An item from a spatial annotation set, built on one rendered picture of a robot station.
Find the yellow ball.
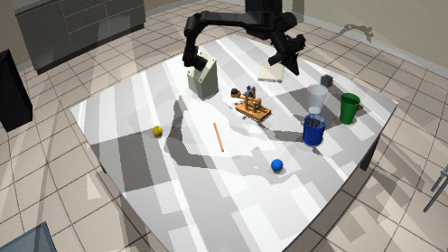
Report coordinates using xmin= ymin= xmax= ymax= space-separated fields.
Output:
xmin=153 ymin=126 xmax=163 ymax=136

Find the blue ball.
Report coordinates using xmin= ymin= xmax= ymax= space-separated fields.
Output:
xmin=271 ymin=159 xmax=283 ymax=171

